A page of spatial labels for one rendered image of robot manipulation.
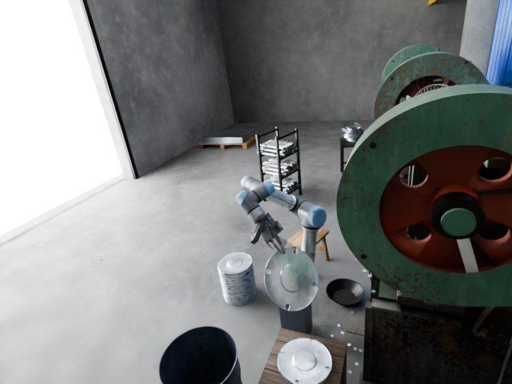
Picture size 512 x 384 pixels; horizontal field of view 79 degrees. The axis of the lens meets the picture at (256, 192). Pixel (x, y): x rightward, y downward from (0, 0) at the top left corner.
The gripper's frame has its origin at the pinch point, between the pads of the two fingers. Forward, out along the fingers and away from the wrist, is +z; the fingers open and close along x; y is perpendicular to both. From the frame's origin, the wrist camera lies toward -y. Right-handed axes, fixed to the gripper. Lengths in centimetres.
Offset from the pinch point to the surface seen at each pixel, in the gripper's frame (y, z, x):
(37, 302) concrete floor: -81, -98, 245
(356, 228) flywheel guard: 9.3, 9.2, -37.0
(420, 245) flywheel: 24, 31, -45
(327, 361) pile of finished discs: 6, 61, 34
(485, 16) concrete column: 564, -82, -46
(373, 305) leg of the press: 31, 51, 5
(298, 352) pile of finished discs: 1, 50, 44
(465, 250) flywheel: 24, 38, -58
